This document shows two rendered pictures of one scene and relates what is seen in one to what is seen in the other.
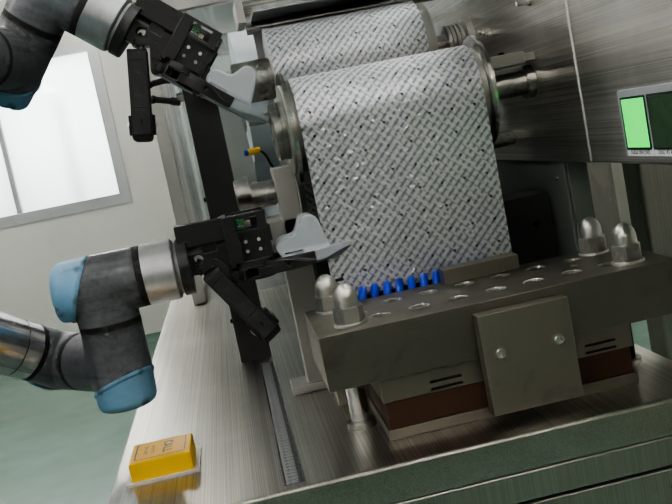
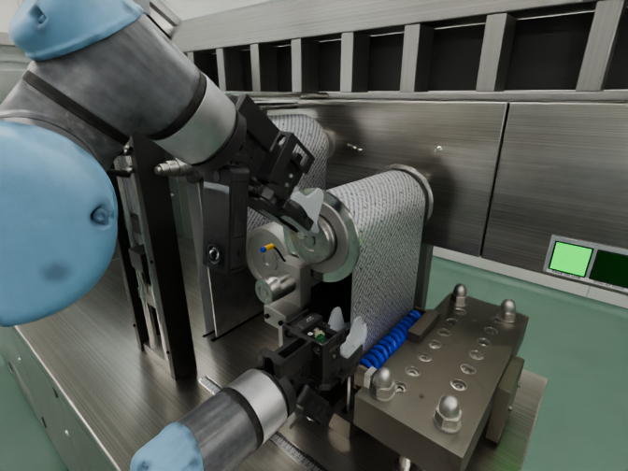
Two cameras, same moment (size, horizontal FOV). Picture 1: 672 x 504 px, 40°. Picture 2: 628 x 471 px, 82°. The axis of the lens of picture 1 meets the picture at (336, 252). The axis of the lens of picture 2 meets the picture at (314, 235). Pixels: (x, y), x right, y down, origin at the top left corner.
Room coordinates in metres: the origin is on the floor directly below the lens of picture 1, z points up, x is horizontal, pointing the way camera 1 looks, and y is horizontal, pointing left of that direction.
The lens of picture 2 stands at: (0.85, 0.39, 1.45)
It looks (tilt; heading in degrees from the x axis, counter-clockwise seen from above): 21 degrees down; 316
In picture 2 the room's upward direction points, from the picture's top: straight up
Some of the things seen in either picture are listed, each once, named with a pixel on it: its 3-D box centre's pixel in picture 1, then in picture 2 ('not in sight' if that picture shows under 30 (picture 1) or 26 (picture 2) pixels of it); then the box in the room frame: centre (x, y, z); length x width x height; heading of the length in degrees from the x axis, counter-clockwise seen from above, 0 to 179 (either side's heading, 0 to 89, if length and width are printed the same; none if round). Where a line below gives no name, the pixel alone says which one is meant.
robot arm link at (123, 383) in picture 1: (112, 363); not in sight; (1.13, 0.30, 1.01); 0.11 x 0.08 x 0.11; 48
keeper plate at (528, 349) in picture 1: (528, 355); (506, 398); (0.95, -0.18, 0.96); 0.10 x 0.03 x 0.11; 96
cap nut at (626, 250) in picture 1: (624, 242); (507, 308); (1.01, -0.32, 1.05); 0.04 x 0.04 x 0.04
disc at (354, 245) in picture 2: (289, 129); (318, 235); (1.20, 0.03, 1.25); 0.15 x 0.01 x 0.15; 6
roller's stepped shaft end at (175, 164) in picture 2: not in sight; (173, 167); (1.45, 0.13, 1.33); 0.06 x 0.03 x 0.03; 96
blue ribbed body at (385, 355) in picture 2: (428, 285); (394, 339); (1.14, -0.10, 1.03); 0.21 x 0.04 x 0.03; 96
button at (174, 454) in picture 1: (163, 457); not in sight; (1.02, 0.24, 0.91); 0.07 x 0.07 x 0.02; 6
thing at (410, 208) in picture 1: (413, 216); (388, 294); (1.16, -0.10, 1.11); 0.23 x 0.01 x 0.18; 96
